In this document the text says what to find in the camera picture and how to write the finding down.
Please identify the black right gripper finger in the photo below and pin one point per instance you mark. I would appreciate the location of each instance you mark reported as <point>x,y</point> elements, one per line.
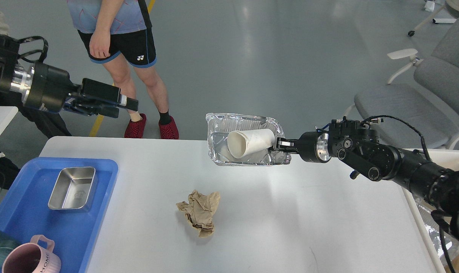
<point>289,150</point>
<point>286,143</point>

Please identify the aluminium foil tray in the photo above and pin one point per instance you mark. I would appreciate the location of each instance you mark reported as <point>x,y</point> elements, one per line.
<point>219,125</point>

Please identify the seated person at left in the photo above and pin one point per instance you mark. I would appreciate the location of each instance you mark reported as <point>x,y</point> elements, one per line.
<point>48,123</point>

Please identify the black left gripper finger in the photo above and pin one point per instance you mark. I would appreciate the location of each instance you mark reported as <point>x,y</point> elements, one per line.
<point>95,94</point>
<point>91,107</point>

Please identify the square stainless steel tray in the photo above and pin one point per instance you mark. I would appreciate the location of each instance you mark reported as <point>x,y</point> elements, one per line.
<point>74,189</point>

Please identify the grey office chair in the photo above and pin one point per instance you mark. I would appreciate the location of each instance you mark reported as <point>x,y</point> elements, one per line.
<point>406,108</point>

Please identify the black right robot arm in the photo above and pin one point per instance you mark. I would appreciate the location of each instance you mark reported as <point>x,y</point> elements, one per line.
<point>358,146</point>

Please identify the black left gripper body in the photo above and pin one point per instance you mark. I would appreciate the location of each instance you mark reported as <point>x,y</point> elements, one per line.
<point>43,87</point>

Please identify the brown paper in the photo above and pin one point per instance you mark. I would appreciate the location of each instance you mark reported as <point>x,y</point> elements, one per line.
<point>199,211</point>

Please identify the white chair base far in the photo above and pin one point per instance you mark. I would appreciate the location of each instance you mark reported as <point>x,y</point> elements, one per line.
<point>439,15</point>

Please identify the blue plastic bin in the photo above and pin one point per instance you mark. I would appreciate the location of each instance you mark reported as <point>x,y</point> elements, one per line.
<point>24,211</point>

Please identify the cream waste bin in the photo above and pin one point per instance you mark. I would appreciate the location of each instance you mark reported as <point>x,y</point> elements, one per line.
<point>448,159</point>

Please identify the standing person in shorts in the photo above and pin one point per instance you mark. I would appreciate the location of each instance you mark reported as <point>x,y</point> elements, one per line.
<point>118,35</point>

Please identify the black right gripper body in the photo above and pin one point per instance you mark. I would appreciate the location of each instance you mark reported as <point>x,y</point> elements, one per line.
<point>312,147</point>

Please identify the pink plastic mug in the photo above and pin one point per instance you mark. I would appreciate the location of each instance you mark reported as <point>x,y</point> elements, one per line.
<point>35,256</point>

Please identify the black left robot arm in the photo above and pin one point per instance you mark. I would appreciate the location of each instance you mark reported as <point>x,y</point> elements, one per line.
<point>24,52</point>

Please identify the cream paper cup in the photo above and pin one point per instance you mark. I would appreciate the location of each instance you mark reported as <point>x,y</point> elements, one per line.
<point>243,143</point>

